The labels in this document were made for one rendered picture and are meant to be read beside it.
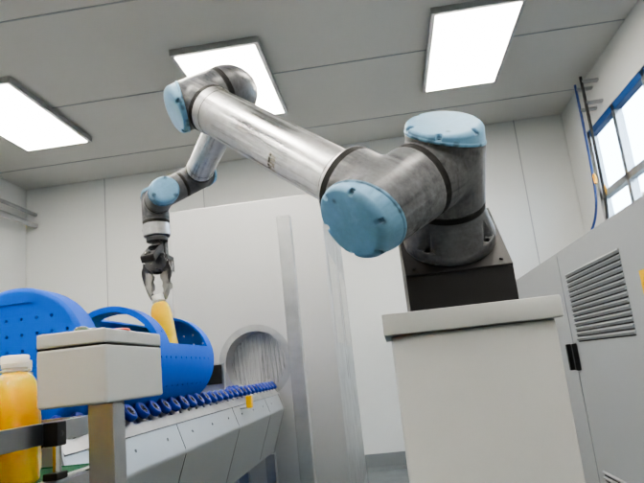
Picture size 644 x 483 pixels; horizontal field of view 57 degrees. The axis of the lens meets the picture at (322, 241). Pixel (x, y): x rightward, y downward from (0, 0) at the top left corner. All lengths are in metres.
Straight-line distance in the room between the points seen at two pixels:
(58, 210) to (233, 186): 2.05
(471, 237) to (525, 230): 5.30
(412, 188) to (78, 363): 0.59
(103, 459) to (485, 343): 0.66
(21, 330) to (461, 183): 0.89
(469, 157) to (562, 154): 5.70
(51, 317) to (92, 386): 0.43
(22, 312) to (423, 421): 0.80
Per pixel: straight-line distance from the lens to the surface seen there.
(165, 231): 2.05
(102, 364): 0.87
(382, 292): 6.25
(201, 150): 1.83
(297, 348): 2.57
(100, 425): 0.96
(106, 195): 7.22
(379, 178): 1.02
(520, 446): 1.14
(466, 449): 1.13
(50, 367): 0.90
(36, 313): 1.30
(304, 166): 1.14
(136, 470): 1.45
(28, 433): 0.96
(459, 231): 1.19
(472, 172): 1.14
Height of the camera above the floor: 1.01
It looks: 12 degrees up
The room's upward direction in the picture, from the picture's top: 6 degrees counter-clockwise
